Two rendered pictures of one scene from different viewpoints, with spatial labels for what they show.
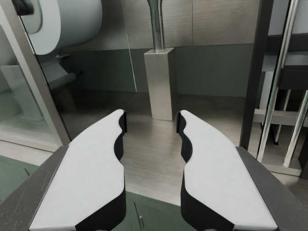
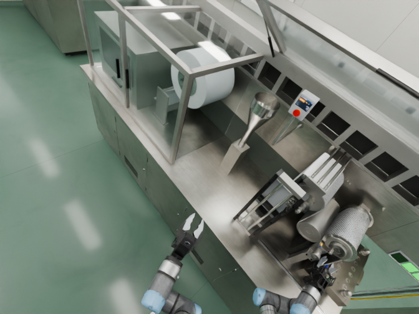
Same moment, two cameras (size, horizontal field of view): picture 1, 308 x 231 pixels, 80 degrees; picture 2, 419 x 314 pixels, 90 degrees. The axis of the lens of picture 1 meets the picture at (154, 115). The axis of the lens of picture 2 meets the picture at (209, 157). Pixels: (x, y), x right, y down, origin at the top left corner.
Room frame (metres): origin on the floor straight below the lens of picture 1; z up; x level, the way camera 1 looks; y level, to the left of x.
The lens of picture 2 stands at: (-0.27, 0.04, 2.10)
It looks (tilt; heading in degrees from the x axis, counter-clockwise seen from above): 50 degrees down; 4
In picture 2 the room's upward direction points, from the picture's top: 24 degrees clockwise
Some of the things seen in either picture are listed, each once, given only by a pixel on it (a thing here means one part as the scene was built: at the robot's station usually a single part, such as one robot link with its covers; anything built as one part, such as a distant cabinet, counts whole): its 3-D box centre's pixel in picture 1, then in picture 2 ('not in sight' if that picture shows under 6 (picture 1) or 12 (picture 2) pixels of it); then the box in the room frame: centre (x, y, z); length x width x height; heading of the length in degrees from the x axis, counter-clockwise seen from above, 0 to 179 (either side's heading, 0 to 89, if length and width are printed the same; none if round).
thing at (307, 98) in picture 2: not in sight; (302, 106); (0.56, -0.17, 1.66); 0.07 x 0.07 x 0.10; 72
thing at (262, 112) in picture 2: not in sight; (265, 104); (0.70, -0.05, 1.50); 0.14 x 0.14 x 0.06
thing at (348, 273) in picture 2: not in sight; (343, 265); (0.36, -0.89, 1.00); 0.40 x 0.16 x 0.06; 154
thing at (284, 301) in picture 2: not in sight; (287, 306); (0.02, -0.57, 1.01); 0.11 x 0.08 x 0.11; 97
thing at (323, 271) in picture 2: not in sight; (319, 280); (0.16, -0.66, 1.12); 0.12 x 0.08 x 0.09; 155
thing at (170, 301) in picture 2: not in sight; (160, 295); (-0.19, 0.00, 1.12); 0.11 x 0.08 x 0.11; 88
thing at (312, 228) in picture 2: not in sight; (318, 217); (0.46, -0.60, 1.18); 0.26 x 0.12 x 0.12; 154
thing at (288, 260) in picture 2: not in sight; (303, 255); (0.27, -0.61, 1.05); 0.06 x 0.05 x 0.31; 154
